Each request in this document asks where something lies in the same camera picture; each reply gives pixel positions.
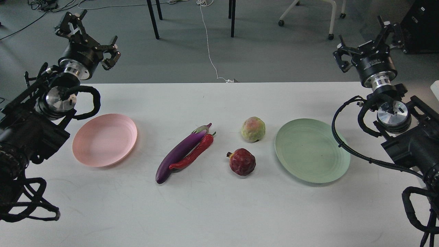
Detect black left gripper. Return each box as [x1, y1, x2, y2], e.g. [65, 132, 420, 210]
[55, 10, 121, 80]

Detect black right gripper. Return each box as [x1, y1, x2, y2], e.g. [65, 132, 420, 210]
[333, 15, 405, 87]

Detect green pink peach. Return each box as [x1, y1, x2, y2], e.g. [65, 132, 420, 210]
[240, 117, 265, 142]

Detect purple eggplant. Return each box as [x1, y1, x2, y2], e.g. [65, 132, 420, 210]
[155, 123, 212, 184]

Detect red pomegranate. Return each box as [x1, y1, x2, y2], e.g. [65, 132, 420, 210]
[226, 148, 256, 176]

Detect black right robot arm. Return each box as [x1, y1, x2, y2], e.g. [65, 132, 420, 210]
[331, 16, 439, 247]

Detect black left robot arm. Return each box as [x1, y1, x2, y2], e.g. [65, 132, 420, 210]
[0, 10, 121, 223]

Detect black box on floor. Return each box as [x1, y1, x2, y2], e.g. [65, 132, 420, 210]
[400, 0, 439, 54]

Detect white chair base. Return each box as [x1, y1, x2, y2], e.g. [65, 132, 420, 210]
[278, 0, 347, 40]

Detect pink plate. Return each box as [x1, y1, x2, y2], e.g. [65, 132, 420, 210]
[72, 114, 138, 167]

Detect green plate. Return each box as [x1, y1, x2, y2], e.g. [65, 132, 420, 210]
[274, 118, 351, 184]

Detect black table legs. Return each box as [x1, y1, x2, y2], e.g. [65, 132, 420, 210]
[146, 0, 237, 40]

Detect red chili pepper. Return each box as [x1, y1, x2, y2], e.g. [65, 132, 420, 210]
[169, 131, 216, 170]

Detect black cables on floor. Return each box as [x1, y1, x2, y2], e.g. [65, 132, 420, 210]
[0, 0, 179, 41]

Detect white cable on floor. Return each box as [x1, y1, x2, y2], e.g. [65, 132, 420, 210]
[196, 0, 234, 83]

